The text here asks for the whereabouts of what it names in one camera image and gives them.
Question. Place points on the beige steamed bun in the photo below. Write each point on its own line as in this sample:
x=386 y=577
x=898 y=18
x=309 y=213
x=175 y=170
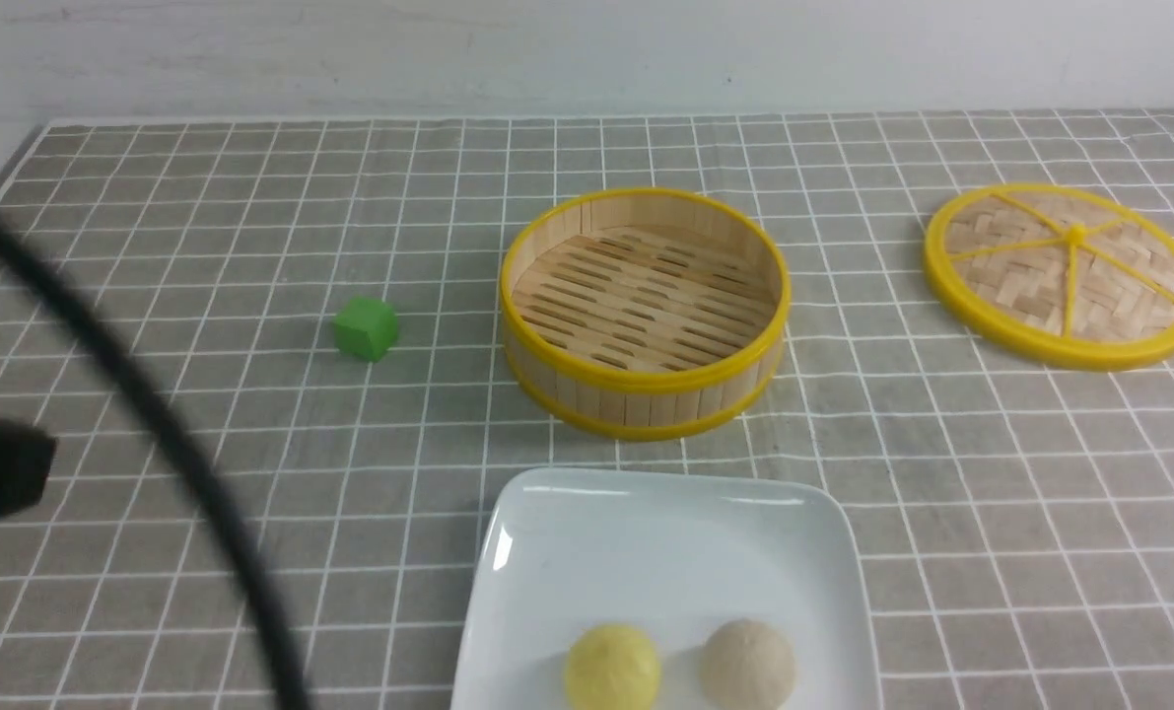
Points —
x=747 y=664

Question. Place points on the green cube block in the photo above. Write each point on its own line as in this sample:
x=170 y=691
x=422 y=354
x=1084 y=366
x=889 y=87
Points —
x=365 y=329

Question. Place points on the bamboo steamer lid yellow rim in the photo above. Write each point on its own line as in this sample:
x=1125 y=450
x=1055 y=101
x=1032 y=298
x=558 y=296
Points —
x=1055 y=274

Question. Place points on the white square plate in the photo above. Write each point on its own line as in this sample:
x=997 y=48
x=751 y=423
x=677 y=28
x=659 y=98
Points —
x=676 y=555

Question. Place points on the grey checked tablecloth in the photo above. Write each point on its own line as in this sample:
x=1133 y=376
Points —
x=1016 y=523

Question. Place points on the bamboo steamer basket yellow rim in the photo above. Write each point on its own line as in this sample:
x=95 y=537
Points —
x=644 y=313

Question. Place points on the yellow steamed bun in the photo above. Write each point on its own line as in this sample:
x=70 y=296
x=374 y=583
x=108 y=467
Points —
x=612 y=666

